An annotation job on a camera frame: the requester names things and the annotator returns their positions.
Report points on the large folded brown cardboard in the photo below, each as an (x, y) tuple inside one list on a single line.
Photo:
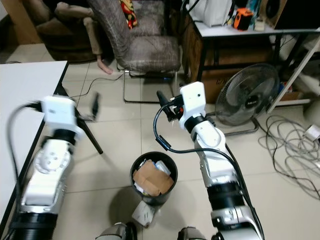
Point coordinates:
[(152, 177)]

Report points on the black round rubbish bin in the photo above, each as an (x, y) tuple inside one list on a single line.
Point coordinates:
[(167, 195)]

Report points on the brown beanbag seat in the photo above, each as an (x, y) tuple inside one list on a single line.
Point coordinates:
[(60, 37)]

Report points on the black floor fan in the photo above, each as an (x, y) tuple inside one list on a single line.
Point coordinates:
[(247, 95)]

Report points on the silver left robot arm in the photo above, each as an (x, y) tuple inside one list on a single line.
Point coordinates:
[(52, 175)]

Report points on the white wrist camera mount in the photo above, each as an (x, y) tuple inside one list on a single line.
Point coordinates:
[(62, 114), (194, 102)]

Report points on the orange black device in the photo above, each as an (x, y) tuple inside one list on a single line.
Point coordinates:
[(244, 19)]

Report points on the wooden speaker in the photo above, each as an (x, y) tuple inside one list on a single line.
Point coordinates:
[(272, 9)]

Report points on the white bag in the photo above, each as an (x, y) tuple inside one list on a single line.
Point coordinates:
[(212, 11)]

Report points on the white desk with black legs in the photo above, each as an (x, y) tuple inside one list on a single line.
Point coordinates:
[(250, 32)]

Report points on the person's bare leg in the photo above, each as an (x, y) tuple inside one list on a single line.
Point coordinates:
[(87, 32)]

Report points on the white paper trash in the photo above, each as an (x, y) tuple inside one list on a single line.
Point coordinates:
[(162, 164)]

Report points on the white power strip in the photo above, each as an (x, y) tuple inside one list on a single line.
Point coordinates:
[(312, 132)]

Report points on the white crumpled carton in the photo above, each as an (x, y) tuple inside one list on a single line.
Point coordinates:
[(142, 215)]

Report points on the left robot leg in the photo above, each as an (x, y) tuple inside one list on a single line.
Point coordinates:
[(120, 232)]

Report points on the white slanted bar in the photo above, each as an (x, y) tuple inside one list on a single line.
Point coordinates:
[(297, 72)]

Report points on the robot leg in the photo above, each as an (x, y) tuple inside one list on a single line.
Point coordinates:
[(192, 235), (120, 232)]

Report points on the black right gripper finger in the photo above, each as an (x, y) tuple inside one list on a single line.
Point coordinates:
[(161, 97)]

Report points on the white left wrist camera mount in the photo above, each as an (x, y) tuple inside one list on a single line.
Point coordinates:
[(62, 114)]

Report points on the right robot leg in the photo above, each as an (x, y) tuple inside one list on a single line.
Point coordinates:
[(192, 235)]

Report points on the grey fabric chair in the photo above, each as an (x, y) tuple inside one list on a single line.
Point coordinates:
[(150, 50)]

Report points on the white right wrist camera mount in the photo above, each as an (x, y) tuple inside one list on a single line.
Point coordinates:
[(194, 102)]

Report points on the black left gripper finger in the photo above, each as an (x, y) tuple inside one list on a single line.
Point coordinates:
[(95, 104)]

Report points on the red yellow patterned cloth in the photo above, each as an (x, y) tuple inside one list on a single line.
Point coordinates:
[(127, 11)]

